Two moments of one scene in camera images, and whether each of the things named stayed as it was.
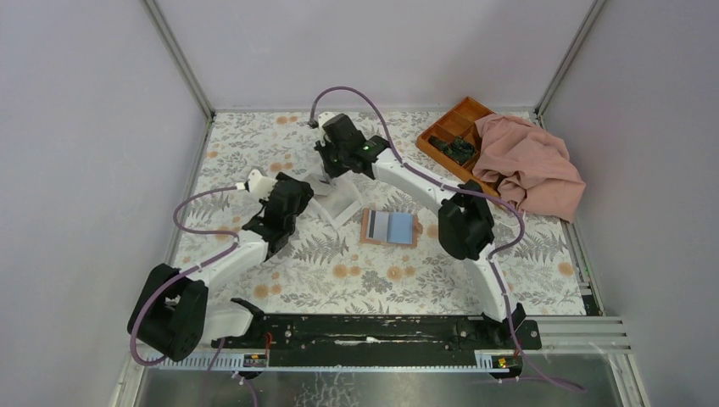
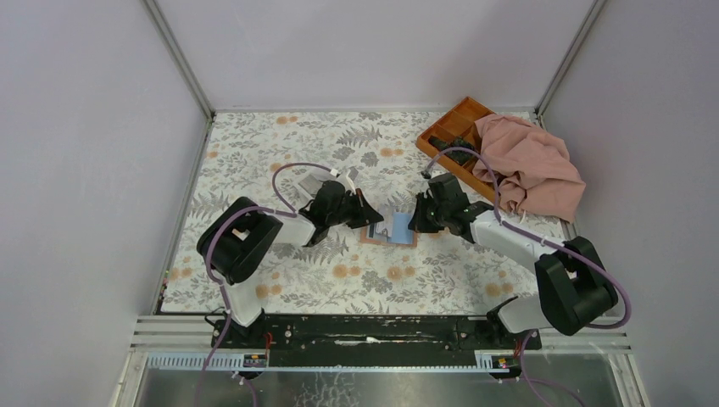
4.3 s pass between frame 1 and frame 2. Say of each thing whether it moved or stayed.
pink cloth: stayed
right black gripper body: moved
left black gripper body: moved
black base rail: stayed
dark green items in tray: stayed
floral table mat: stayed
